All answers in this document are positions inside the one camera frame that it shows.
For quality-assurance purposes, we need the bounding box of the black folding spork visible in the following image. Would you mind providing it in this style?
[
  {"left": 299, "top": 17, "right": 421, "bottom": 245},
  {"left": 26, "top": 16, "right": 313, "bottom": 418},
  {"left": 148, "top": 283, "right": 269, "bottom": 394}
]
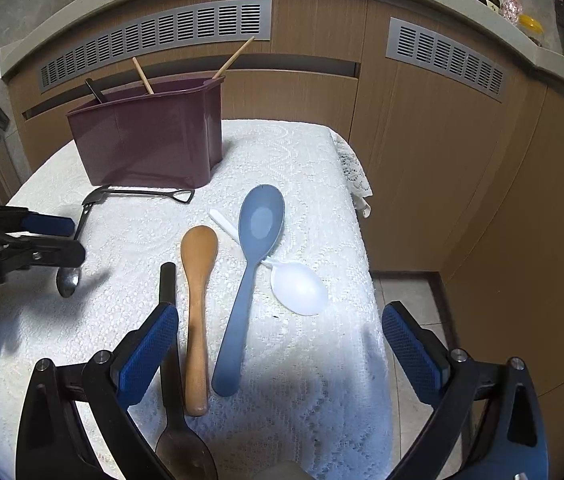
[{"left": 82, "top": 185, "right": 196, "bottom": 212}]

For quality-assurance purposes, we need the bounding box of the maroon plastic utensil holder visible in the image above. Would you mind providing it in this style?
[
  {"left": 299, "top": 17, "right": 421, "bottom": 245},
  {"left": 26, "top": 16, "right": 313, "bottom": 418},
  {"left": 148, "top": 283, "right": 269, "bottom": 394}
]
[{"left": 66, "top": 77, "right": 223, "bottom": 189}]

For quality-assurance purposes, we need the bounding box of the long grey vent grille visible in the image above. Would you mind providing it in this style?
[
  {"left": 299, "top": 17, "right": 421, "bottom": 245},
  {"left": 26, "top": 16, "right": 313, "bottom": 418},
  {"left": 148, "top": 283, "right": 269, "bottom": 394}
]
[{"left": 39, "top": 0, "right": 273, "bottom": 94}]

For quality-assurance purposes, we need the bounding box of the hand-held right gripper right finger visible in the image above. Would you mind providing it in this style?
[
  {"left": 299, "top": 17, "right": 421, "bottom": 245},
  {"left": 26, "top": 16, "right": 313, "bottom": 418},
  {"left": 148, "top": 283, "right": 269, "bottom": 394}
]
[{"left": 382, "top": 301, "right": 548, "bottom": 480}]

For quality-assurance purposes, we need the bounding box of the translucent brown plastic spoon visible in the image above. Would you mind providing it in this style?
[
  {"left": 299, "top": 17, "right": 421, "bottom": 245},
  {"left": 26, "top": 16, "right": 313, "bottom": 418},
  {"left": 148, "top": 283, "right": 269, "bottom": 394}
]
[{"left": 154, "top": 262, "right": 221, "bottom": 480}]

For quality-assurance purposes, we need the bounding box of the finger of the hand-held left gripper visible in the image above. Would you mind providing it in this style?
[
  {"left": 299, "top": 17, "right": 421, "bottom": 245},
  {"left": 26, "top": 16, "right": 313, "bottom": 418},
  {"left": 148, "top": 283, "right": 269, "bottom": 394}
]
[
  {"left": 0, "top": 204, "right": 76, "bottom": 239},
  {"left": 0, "top": 234, "right": 86, "bottom": 283}
]

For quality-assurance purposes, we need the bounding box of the wooden chopstick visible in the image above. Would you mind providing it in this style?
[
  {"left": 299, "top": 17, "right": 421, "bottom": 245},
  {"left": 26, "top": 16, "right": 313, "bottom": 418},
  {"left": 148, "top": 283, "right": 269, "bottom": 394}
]
[
  {"left": 211, "top": 36, "right": 256, "bottom": 81},
  {"left": 132, "top": 57, "right": 155, "bottom": 95}
]

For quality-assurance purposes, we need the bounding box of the jar with yellow lid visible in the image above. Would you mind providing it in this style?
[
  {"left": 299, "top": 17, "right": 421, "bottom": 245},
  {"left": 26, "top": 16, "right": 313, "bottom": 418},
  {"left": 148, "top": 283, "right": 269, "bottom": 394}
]
[{"left": 518, "top": 14, "right": 546, "bottom": 47}]

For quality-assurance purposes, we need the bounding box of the small metal spoon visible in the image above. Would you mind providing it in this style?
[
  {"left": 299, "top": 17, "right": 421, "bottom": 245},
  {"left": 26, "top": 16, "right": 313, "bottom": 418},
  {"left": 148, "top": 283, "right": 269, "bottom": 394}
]
[{"left": 56, "top": 201, "right": 90, "bottom": 299}]

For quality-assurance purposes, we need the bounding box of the wooden spoon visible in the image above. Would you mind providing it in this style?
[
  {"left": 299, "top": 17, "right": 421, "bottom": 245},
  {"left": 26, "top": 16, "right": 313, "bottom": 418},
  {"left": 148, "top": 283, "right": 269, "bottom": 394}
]
[{"left": 180, "top": 225, "right": 219, "bottom": 417}]

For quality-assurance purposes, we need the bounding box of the white lace tablecloth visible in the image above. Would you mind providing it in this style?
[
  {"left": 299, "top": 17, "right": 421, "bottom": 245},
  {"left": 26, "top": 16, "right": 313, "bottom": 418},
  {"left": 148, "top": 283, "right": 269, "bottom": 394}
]
[{"left": 0, "top": 119, "right": 397, "bottom": 480}]

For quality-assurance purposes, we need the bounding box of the white plastic spoon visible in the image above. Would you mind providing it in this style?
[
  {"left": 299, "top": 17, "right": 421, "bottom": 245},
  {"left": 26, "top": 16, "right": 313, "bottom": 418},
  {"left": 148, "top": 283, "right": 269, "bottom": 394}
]
[{"left": 209, "top": 208, "right": 329, "bottom": 317}]

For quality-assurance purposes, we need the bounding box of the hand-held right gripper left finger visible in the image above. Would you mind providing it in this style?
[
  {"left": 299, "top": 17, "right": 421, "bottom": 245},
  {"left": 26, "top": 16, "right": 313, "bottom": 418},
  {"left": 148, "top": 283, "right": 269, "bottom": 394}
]
[{"left": 16, "top": 304, "right": 181, "bottom": 480}]

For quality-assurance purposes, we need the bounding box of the short grey vent grille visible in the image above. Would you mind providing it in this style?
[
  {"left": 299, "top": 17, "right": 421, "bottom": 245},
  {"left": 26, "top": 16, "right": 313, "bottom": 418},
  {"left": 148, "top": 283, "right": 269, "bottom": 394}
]
[{"left": 386, "top": 17, "right": 507, "bottom": 105}]

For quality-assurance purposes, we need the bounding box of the grey-blue plastic rice spoon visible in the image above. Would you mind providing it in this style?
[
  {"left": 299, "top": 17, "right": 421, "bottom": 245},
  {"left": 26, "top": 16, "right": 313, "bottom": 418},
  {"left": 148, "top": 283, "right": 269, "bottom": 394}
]
[{"left": 211, "top": 184, "right": 287, "bottom": 399}]

